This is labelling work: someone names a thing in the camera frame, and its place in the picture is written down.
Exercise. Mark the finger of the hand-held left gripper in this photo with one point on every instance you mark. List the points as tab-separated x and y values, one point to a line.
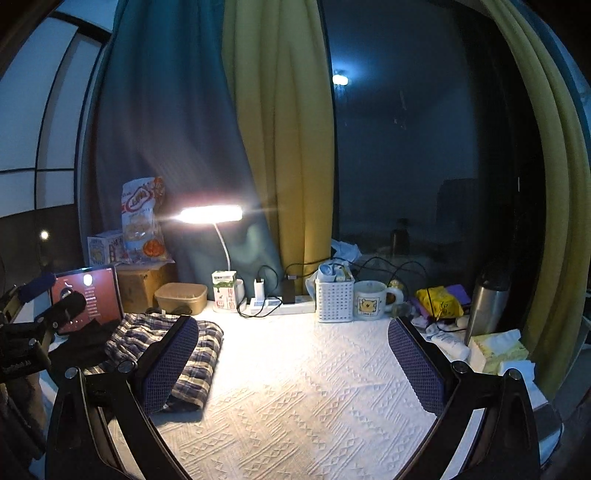
39	285
64	307

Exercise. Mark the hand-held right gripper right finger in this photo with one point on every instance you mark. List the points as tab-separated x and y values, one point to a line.
418	364

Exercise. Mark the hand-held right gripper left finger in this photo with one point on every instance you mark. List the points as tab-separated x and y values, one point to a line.
171	364

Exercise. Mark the plaid pants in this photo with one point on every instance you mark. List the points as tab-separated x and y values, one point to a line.
207	350

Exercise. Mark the person's left forearm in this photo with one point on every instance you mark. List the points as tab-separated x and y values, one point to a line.
23	410

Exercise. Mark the tablet with red screen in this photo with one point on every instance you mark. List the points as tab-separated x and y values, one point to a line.
99	295

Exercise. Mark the white cream tube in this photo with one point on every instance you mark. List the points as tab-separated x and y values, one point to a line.
450	344

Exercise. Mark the grey cloth lump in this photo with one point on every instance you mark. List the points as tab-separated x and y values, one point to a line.
401	310

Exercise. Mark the white oval object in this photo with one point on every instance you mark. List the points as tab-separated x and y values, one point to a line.
460	322

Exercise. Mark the yellow snack packet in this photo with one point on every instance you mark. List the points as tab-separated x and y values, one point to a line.
443	302

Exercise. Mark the beige plastic container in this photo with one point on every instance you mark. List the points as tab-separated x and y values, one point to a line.
180	297

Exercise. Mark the small printed box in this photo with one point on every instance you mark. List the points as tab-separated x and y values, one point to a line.
104	249

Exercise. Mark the cardboard box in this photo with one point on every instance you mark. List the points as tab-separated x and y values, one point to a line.
138	286

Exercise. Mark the white bear mug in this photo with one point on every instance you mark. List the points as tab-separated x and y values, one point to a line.
369	302

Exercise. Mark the small bear figurine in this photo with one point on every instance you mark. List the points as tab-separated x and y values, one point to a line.
397	286

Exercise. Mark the yellow green tissue pack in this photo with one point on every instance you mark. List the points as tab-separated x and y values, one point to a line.
498	350

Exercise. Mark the purple packet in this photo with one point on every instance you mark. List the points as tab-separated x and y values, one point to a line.
459	291

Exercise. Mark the steel thermos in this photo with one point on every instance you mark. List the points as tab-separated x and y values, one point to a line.
485	309

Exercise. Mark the green white milk carton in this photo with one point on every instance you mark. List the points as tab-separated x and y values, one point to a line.
223	290

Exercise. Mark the white folded tissue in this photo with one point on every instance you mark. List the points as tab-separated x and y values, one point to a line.
517	368

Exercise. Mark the white perforated basket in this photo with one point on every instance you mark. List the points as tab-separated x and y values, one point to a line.
334	300

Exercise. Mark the printed snack bag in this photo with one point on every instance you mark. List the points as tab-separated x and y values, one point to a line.
138	217

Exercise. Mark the blue capped tube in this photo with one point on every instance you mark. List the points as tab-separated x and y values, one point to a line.
327	272

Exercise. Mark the white power strip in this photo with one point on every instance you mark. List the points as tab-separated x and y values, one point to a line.
300	305

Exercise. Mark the crumpled white tissue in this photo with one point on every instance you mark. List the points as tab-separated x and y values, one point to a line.
346	251

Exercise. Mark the white desk lamp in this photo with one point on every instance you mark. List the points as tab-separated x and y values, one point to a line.
210	214

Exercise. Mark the dark window pane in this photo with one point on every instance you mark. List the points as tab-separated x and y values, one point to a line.
415	161

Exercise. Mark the blue curtain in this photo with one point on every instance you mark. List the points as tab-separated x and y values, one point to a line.
161	115

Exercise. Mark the yellow curtain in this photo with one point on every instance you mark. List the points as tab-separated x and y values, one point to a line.
277	115
558	184

